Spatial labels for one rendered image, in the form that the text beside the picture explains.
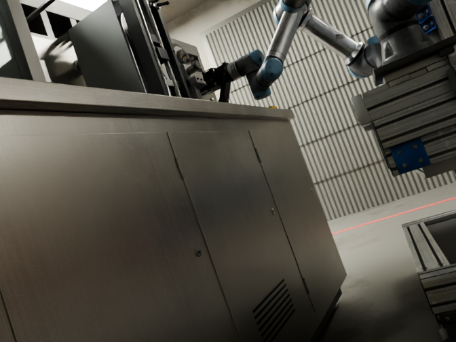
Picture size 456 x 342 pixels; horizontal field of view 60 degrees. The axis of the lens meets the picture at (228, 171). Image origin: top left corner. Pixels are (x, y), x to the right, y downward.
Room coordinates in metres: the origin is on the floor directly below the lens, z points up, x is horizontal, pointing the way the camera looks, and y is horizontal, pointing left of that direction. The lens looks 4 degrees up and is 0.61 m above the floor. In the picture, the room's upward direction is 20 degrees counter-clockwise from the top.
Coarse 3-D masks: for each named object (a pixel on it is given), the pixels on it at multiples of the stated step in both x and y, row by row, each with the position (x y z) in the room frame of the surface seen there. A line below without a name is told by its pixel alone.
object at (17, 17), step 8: (8, 0) 0.71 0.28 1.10; (16, 0) 0.73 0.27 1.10; (8, 8) 0.71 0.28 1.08; (16, 8) 0.72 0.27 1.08; (8, 16) 0.71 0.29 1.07; (16, 16) 0.72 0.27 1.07; (24, 16) 0.73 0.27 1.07; (16, 24) 0.71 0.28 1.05; (24, 24) 0.73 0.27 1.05; (16, 32) 0.71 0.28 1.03; (24, 32) 0.72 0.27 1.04; (16, 40) 0.71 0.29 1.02; (24, 40) 0.72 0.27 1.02; (32, 40) 0.73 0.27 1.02; (24, 48) 0.71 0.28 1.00; (32, 48) 0.73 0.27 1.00; (24, 56) 0.71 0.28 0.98; (32, 56) 0.72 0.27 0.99; (24, 64) 0.71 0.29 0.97; (32, 64) 0.72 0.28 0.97; (40, 64) 0.73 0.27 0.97; (32, 72) 0.71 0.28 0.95; (40, 72) 0.73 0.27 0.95; (40, 80) 0.72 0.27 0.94
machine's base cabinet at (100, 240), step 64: (0, 128) 0.59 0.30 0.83; (64, 128) 0.70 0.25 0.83; (128, 128) 0.84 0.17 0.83; (192, 128) 1.07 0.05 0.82; (256, 128) 1.47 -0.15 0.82; (0, 192) 0.56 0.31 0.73; (64, 192) 0.65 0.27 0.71; (128, 192) 0.78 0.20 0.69; (192, 192) 0.98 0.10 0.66; (256, 192) 1.29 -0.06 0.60; (0, 256) 0.53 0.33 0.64; (64, 256) 0.62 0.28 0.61; (128, 256) 0.73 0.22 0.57; (192, 256) 0.90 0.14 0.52; (256, 256) 1.16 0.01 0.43; (320, 256) 1.62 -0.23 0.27; (0, 320) 0.52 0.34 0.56; (64, 320) 0.59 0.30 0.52; (128, 320) 0.69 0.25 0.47; (192, 320) 0.83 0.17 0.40; (256, 320) 1.05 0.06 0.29; (320, 320) 1.42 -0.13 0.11
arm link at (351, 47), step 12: (276, 12) 1.70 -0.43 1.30; (312, 12) 1.70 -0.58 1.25; (300, 24) 1.68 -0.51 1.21; (312, 24) 1.69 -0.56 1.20; (324, 24) 1.70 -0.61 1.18; (312, 36) 1.73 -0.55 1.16; (324, 36) 1.71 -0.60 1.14; (336, 36) 1.71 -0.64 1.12; (336, 48) 1.73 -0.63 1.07; (348, 48) 1.72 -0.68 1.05; (360, 48) 1.72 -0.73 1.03; (348, 60) 1.75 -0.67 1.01; (360, 60) 1.73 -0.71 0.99; (360, 72) 1.78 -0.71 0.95; (372, 72) 1.76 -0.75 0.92
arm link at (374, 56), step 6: (372, 42) 1.63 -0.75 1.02; (378, 42) 1.61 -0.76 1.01; (366, 48) 1.69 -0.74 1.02; (372, 48) 1.65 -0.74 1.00; (378, 48) 1.62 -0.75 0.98; (366, 54) 1.69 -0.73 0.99; (372, 54) 1.66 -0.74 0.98; (378, 54) 1.63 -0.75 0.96; (366, 60) 1.70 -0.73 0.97; (372, 60) 1.68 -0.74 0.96; (378, 60) 1.64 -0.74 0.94; (372, 66) 1.71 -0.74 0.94; (378, 66) 1.66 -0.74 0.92
